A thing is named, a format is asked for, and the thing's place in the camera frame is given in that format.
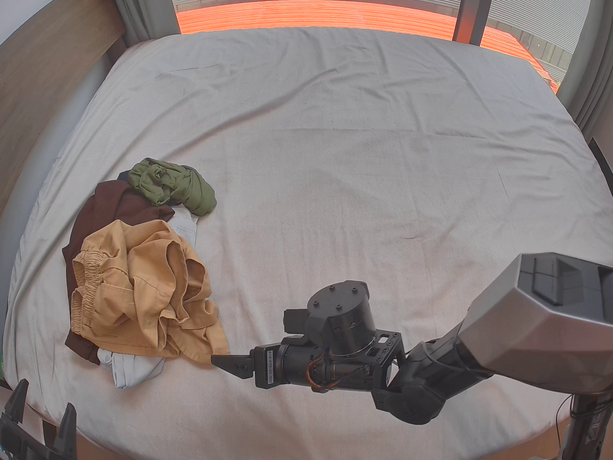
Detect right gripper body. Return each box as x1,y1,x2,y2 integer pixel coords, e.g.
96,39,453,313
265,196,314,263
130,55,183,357
254,341,332,393

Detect pale grey garment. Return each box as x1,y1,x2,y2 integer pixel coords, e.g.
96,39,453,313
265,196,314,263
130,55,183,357
98,204,199,389

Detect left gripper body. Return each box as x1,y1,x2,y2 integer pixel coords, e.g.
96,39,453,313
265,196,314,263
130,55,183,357
0,412,75,460

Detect bed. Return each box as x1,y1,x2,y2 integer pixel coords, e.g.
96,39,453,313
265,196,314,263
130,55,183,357
0,0,610,460

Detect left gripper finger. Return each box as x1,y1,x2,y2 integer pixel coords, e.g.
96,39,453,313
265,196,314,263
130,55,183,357
53,402,78,455
5,378,29,424

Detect dark brown garment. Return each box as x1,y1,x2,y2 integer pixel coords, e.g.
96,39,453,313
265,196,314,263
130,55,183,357
62,180,175,365

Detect green garment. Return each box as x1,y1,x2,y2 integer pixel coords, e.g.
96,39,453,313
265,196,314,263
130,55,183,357
127,158,217,217

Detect tan shorts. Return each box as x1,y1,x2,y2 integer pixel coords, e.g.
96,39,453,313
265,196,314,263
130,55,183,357
70,219,231,365

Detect grey curtain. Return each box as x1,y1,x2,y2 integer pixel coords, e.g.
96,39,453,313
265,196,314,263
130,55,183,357
103,0,182,47
556,0,613,135

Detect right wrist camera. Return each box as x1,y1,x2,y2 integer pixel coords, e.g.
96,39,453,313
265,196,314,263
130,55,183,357
283,309,312,346

